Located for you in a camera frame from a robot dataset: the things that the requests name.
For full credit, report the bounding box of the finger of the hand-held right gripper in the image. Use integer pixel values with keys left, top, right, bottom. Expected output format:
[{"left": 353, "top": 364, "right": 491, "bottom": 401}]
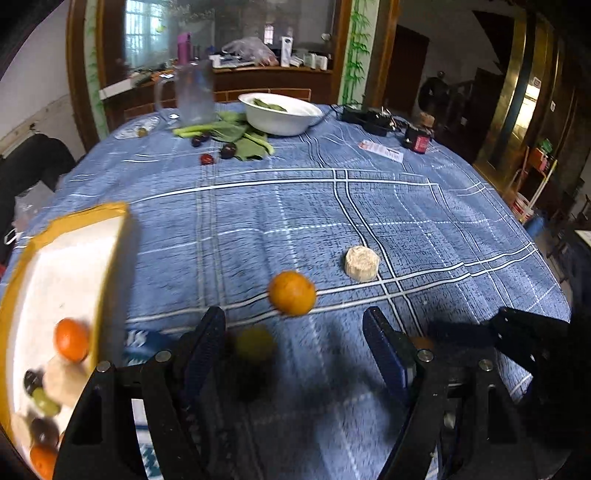
[{"left": 427, "top": 320, "right": 498, "bottom": 359}]

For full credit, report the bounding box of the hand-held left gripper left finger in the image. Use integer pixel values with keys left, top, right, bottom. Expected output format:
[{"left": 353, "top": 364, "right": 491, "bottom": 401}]
[{"left": 52, "top": 305, "right": 228, "bottom": 480}]

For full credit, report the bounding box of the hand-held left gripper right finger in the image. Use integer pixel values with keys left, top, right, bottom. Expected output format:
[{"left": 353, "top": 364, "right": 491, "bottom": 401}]
[{"left": 362, "top": 306, "right": 539, "bottom": 480}]

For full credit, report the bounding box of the green grape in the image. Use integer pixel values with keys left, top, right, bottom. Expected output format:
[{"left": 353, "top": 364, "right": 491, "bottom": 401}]
[
  {"left": 31, "top": 388, "right": 62, "bottom": 416},
  {"left": 235, "top": 325, "right": 277, "bottom": 363}
]

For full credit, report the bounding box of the orange mandarin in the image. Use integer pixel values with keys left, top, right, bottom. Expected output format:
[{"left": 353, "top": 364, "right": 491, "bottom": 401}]
[
  {"left": 30, "top": 444, "right": 60, "bottom": 480},
  {"left": 268, "top": 270, "right": 317, "bottom": 317},
  {"left": 54, "top": 318, "right": 90, "bottom": 363}
]

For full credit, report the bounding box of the yellow tray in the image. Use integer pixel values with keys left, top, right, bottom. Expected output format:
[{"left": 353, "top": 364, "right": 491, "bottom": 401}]
[{"left": 0, "top": 202, "right": 130, "bottom": 462}]

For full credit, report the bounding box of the beige rice cake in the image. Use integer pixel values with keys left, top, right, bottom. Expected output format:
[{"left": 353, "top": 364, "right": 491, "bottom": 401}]
[
  {"left": 344, "top": 246, "right": 380, "bottom": 283},
  {"left": 44, "top": 353, "right": 95, "bottom": 407},
  {"left": 11, "top": 413, "right": 35, "bottom": 450}
]

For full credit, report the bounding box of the white bucket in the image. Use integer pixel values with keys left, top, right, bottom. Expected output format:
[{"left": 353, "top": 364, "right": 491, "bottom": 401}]
[{"left": 510, "top": 191, "right": 536, "bottom": 224}]

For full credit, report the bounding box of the blue plaid tablecloth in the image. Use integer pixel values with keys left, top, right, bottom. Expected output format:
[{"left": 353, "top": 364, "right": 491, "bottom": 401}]
[{"left": 0, "top": 104, "right": 573, "bottom": 480}]

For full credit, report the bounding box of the red black jar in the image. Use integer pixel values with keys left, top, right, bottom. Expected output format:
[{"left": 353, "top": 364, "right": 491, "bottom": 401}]
[{"left": 404, "top": 126, "right": 432, "bottom": 154}]

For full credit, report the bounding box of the white paper card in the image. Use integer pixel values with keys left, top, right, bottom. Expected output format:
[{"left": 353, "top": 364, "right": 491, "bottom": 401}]
[{"left": 359, "top": 138, "right": 404, "bottom": 162}]

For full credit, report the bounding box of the green leafy vegetable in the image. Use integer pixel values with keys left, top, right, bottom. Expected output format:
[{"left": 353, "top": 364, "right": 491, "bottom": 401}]
[{"left": 173, "top": 111, "right": 275, "bottom": 161}]

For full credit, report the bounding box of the glass plate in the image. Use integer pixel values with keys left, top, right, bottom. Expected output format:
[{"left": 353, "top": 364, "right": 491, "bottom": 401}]
[{"left": 114, "top": 116, "right": 161, "bottom": 140}]

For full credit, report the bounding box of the black electric device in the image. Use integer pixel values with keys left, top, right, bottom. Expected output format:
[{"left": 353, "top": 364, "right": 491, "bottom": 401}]
[{"left": 342, "top": 107, "right": 393, "bottom": 137}]

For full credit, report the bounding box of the dark figure statue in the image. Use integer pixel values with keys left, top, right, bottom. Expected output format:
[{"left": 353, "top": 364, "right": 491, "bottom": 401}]
[{"left": 418, "top": 71, "right": 455, "bottom": 121}]

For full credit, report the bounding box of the white bowl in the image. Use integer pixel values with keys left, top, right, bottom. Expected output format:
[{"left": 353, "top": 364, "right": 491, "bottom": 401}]
[{"left": 238, "top": 92, "right": 324, "bottom": 137}]

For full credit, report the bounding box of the black chair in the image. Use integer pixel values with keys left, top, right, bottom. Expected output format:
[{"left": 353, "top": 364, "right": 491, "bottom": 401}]
[{"left": 0, "top": 134, "right": 77, "bottom": 259}]

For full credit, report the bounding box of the clear glass pitcher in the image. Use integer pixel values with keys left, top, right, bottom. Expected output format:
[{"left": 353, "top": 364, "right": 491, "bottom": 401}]
[{"left": 154, "top": 60, "right": 215, "bottom": 126}]

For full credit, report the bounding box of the brown wooden door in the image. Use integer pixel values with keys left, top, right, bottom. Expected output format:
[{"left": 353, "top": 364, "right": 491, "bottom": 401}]
[{"left": 383, "top": 23, "right": 430, "bottom": 116}]

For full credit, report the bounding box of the wooden sideboard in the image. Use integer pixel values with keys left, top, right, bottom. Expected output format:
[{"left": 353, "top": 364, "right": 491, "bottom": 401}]
[{"left": 67, "top": 0, "right": 402, "bottom": 139}]

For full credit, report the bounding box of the bamboo painted panel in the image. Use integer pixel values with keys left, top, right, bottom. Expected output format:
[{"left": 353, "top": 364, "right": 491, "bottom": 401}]
[{"left": 339, "top": 0, "right": 372, "bottom": 107}]

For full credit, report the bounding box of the clear plastic bag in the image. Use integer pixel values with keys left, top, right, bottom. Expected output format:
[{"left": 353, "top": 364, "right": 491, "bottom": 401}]
[{"left": 222, "top": 37, "right": 280, "bottom": 66}]

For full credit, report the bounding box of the golden door frame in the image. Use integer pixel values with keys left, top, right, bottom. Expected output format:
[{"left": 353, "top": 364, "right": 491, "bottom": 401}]
[{"left": 473, "top": 9, "right": 561, "bottom": 176}]

